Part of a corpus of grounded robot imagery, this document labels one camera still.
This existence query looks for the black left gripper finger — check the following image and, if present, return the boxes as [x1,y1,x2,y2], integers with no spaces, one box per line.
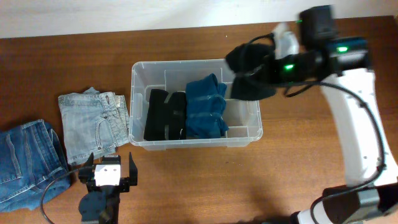
[129,152,138,186]
[78,153,94,183]

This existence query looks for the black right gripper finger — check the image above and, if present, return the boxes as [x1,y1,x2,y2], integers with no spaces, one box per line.
[225,44,274,73]
[230,77,276,101]

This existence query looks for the teal taped garment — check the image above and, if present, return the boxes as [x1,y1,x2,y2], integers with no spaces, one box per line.
[185,73,229,139]

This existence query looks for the black taped garment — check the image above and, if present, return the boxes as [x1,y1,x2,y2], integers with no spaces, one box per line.
[144,89,187,141]

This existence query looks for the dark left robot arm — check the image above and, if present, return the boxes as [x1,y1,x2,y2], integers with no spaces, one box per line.
[78,154,138,224]

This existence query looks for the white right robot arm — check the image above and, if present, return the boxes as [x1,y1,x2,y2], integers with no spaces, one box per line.
[226,5,397,224]

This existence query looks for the clear plastic storage bin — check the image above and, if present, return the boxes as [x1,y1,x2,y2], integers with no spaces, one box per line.
[129,59,263,151]

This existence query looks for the dark blue folded jeans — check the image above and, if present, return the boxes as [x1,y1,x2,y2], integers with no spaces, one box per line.
[1,119,71,212]

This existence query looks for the light blue folded jeans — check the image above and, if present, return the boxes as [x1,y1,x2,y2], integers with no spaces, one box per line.
[58,87,129,166]

